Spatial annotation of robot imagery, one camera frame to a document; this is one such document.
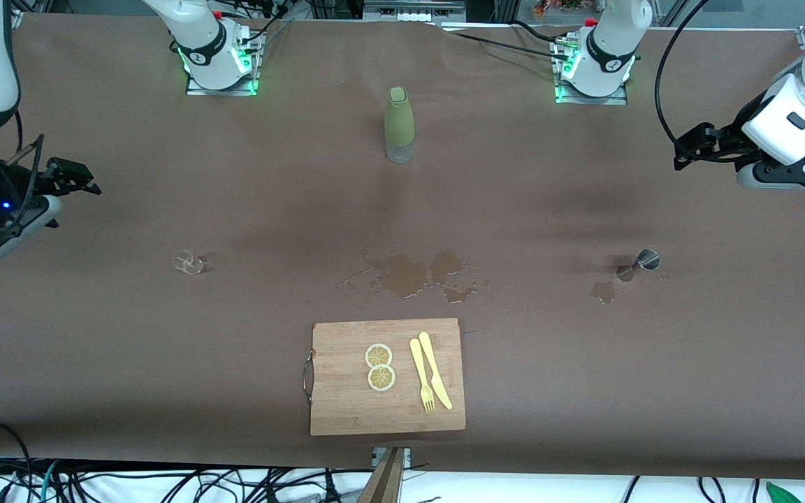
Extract steel double cone jigger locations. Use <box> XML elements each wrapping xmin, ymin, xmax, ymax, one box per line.
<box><xmin>617</xmin><ymin>249</ymin><xmax>660</xmax><ymax>282</ymax></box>

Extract small clear glass measuring cup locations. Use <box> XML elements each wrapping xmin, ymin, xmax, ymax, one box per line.
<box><xmin>172</xmin><ymin>249</ymin><xmax>204</xmax><ymax>275</ymax></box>

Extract brown paper table cover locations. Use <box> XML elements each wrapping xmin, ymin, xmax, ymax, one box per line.
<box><xmin>0</xmin><ymin>13</ymin><xmax>805</xmax><ymax>481</ymax></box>

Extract orange artificial flowers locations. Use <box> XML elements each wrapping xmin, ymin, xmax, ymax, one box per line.
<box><xmin>532</xmin><ymin>0</ymin><xmax>602</xmax><ymax>20</ymax></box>

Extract glass bottle with green sleeve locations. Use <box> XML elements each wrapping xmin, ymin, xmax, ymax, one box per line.
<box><xmin>384</xmin><ymin>86</ymin><xmax>416</xmax><ymax>164</ymax></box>

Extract grey power strip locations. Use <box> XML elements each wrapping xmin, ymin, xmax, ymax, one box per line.
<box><xmin>364</xmin><ymin>0</ymin><xmax>466</xmax><ymax>22</ymax></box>

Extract yellow plastic knife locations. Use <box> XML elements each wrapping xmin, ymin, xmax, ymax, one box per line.
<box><xmin>419</xmin><ymin>331</ymin><xmax>454</xmax><ymax>410</ymax></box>

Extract yellow plastic fork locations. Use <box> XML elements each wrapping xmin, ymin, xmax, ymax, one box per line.
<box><xmin>409</xmin><ymin>338</ymin><xmax>437</xmax><ymax>414</ymax></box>

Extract wooden cutting board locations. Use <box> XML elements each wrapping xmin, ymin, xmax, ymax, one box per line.
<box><xmin>303</xmin><ymin>318</ymin><xmax>467</xmax><ymax>437</ymax></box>

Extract green plastic leaf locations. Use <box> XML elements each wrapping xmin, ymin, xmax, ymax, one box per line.
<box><xmin>766</xmin><ymin>482</ymin><xmax>805</xmax><ymax>503</ymax></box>

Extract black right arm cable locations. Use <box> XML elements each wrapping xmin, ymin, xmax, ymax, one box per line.
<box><xmin>0</xmin><ymin>108</ymin><xmax>45</xmax><ymax>231</ymax></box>

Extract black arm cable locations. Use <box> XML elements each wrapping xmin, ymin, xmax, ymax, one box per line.
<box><xmin>0</xmin><ymin>108</ymin><xmax>45</xmax><ymax>231</ymax></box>
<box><xmin>655</xmin><ymin>0</ymin><xmax>746</xmax><ymax>147</ymax></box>

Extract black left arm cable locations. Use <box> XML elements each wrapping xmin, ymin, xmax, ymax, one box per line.
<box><xmin>655</xmin><ymin>0</ymin><xmax>746</xmax><ymax>147</ymax></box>

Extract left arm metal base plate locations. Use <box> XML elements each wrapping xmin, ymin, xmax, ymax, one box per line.
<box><xmin>555</xmin><ymin>35</ymin><xmax>628</xmax><ymax>105</ymax></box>

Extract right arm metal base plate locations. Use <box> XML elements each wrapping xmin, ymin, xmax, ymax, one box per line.
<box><xmin>186</xmin><ymin>28</ymin><xmax>263</xmax><ymax>96</ymax></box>

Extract black cable on table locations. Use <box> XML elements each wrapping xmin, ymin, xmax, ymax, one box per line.
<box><xmin>437</xmin><ymin>20</ymin><xmax>578</xmax><ymax>64</ymax></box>

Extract teal floor cable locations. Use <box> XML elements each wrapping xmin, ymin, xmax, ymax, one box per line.
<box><xmin>22</xmin><ymin>461</ymin><xmax>61</xmax><ymax>503</ymax></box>

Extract wooden camera post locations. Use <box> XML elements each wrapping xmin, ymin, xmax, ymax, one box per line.
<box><xmin>357</xmin><ymin>447</ymin><xmax>407</xmax><ymax>503</ymax></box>

